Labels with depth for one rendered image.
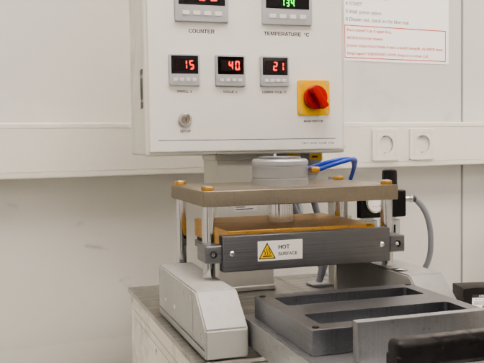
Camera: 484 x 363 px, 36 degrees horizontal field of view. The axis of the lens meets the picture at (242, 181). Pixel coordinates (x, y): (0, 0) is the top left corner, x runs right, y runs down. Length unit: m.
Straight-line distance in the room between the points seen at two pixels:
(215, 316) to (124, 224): 0.63
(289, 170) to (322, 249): 0.12
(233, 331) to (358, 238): 0.23
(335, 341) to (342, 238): 0.28
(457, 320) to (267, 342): 0.20
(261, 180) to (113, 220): 0.50
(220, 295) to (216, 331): 0.05
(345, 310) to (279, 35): 0.54
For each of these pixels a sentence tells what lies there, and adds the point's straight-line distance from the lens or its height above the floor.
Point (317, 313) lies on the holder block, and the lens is 0.77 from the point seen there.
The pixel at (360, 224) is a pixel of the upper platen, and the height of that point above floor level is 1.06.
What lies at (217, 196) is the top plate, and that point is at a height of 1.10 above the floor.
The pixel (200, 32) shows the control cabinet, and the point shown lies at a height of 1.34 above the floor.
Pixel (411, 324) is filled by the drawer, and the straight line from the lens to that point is 0.70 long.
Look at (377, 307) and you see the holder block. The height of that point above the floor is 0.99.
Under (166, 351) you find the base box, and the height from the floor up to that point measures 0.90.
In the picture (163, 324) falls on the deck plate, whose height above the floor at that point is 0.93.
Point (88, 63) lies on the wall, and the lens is 1.43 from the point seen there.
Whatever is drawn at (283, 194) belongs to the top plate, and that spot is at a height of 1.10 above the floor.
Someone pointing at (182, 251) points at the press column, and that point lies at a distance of 1.07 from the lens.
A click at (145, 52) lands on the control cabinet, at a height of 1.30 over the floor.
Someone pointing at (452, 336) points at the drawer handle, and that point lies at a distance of 0.64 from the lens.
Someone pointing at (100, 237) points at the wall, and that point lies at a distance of 1.43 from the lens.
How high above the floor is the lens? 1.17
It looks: 3 degrees down
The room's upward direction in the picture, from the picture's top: 1 degrees counter-clockwise
